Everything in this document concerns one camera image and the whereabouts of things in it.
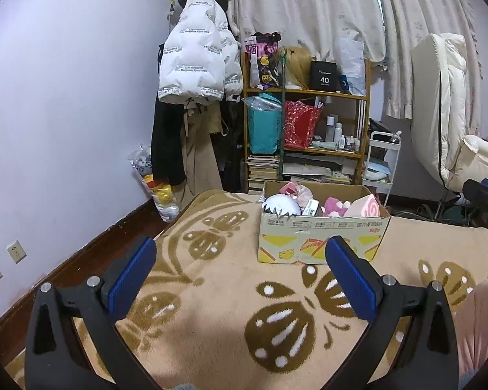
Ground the colourful printed bag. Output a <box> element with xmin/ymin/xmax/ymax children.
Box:
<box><xmin>244</xmin><ymin>30</ymin><xmax>282</xmax><ymax>89</ymax></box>

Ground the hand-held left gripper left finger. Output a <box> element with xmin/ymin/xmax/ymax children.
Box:
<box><xmin>24</xmin><ymin>236</ymin><xmax>163</xmax><ymax>390</ymax></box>

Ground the red patterned bag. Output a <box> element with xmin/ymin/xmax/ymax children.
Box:
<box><xmin>284</xmin><ymin>99</ymin><xmax>323</xmax><ymax>150</ymax></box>

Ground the wooden shelf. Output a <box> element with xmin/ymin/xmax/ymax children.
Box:
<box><xmin>241</xmin><ymin>51</ymin><xmax>372</xmax><ymax>193</ymax></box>

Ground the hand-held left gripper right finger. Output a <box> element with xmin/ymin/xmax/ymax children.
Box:
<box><xmin>324</xmin><ymin>235</ymin><xmax>460</xmax><ymax>390</ymax></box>

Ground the white trolley cart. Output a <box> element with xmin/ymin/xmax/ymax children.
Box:
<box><xmin>362</xmin><ymin>130</ymin><xmax>403</xmax><ymax>208</ymax></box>

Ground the blond wig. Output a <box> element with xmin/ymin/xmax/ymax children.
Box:
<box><xmin>277</xmin><ymin>46</ymin><xmax>312</xmax><ymax>90</ymax></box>

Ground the beige coat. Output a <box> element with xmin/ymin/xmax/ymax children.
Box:
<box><xmin>180</xmin><ymin>99</ymin><xmax>228</xmax><ymax>208</ymax></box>

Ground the white round plush toy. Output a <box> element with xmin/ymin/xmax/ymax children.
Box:
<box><xmin>260</xmin><ymin>194</ymin><xmax>302</xmax><ymax>217</ymax></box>

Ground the cardboard box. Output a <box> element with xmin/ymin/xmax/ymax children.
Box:
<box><xmin>257</xmin><ymin>180</ymin><xmax>392</xmax><ymax>265</ymax></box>

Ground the pile of books and magazines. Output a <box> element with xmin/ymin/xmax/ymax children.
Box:
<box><xmin>282</xmin><ymin>152</ymin><xmax>356</xmax><ymax>184</ymax></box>

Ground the pale floral curtain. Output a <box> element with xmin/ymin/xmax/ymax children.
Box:
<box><xmin>211</xmin><ymin>0</ymin><xmax>484</xmax><ymax>120</ymax></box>

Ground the person's pink trouser leg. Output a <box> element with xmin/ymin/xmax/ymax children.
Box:
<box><xmin>455</xmin><ymin>278</ymin><xmax>488</xmax><ymax>390</ymax></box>

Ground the stack of books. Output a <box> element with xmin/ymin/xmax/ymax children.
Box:
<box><xmin>246</xmin><ymin>154</ymin><xmax>281</xmax><ymax>193</ymax></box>

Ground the beige patterned rug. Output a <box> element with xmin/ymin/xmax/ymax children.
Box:
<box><xmin>4</xmin><ymin>189</ymin><xmax>488</xmax><ymax>390</ymax></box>

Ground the cream recliner chair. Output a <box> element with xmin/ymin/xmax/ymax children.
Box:
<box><xmin>410</xmin><ymin>32</ymin><xmax>488</xmax><ymax>198</ymax></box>

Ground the black hanging garment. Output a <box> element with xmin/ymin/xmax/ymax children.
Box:
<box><xmin>219</xmin><ymin>99</ymin><xmax>245</xmax><ymax>193</ymax></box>

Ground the white plastic bag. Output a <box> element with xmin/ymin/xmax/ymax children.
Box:
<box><xmin>335</xmin><ymin>36</ymin><xmax>367</xmax><ymax>96</ymax></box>

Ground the blue white mask pack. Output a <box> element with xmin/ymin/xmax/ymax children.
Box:
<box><xmin>366</xmin><ymin>162</ymin><xmax>391</xmax><ymax>182</ymax></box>

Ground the white puffer jacket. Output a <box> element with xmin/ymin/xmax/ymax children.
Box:
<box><xmin>158</xmin><ymin>0</ymin><xmax>243</xmax><ymax>104</ymax></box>

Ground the teal bag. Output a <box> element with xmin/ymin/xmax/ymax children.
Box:
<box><xmin>246</xmin><ymin>93</ymin><xmax>283</xmax><ymax>155</ymax></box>

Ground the green pole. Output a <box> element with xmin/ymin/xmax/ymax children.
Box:
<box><xmin>278</xmin><ymin>55</ymin><xmax>288</xmax><ymax>181</ymax></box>

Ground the black box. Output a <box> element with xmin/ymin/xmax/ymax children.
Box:
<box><xmin>310</xmin><ymin>61</ymin><xmax>338</xmax><ymax>89</ymax></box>

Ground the black long coat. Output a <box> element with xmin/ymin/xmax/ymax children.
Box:
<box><xmin>151</xmin><ymin>97</ymin><xmax>186</xmax><ymax>185</ymax></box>

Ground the pink swirl roll plush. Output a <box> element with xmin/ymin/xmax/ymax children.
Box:
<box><xmin>344</xmin><ymin>194</ymin><xmax>381</xmax><ymax>218</ymax></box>

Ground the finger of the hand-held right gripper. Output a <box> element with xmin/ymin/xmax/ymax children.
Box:
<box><xmin>463</xmin><ymin>178</ymin><xmax>488</xmax><ymax>213</ymax></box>

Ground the clear bag of toys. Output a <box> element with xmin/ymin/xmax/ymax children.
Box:
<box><xmin>128</xmin><ymin>143</ymin><xmax>182</xmax><ymax>223</ymax></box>

